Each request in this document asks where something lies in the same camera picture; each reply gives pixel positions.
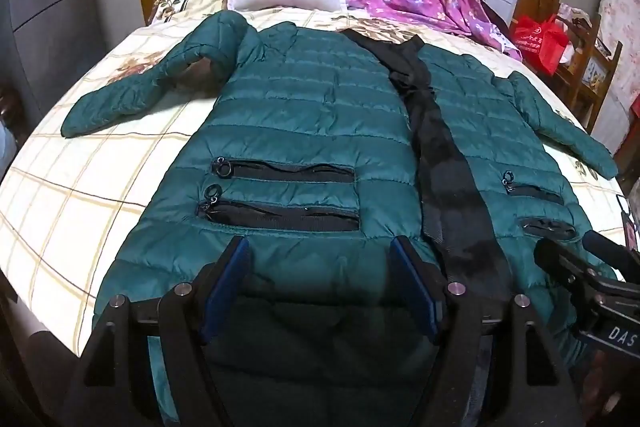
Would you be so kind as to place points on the pale floral curtain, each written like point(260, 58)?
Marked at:
point(622, 57)

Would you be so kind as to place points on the red shopping bag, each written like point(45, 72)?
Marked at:
point(540, 39)

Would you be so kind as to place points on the smartphone with black case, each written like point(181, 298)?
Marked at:
point(631, 227)

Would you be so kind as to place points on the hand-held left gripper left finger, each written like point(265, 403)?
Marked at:
point(227, 287)

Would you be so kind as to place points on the grey wardrobe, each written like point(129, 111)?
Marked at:
point(60, 17)

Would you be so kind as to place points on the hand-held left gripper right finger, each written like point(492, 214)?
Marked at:
point(415, 287)

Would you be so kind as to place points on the dark green puffer jacket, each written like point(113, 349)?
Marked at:
point(300, 107)

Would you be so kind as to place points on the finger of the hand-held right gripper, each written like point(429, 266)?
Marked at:
point(552, 254)
point(602, 244)

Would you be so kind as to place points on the bed with floral checked sheet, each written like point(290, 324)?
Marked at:
point(75, 187)

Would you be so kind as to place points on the wooden chair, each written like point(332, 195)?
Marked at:
point(592, 72)

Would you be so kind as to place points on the pale pink cloth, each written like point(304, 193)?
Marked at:
point(572, 14)

